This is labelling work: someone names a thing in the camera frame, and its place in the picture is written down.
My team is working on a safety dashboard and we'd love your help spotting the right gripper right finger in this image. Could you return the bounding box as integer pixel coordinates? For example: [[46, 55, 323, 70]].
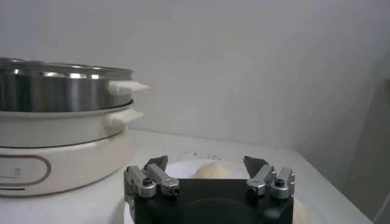
[[243, 155, 296, 200]]

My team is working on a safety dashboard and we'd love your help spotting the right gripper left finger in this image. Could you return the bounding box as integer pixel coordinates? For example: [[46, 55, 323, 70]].
[[123, 155, 180, 201]]

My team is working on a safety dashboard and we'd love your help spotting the white steamed baozi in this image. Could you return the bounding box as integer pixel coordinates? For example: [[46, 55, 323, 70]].
[[194, 161, 235, 180]]

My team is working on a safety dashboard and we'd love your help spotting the stainless steel steamer basket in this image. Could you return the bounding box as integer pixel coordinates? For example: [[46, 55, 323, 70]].
[[0, 57, 151, 113]]

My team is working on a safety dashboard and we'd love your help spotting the white round plate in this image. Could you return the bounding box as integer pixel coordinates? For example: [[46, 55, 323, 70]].
[[123, 158, 339, 224]]

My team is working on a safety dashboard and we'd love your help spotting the white electric cooker pot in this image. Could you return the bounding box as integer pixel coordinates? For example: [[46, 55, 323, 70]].
[[0, 102, 146, 198]]

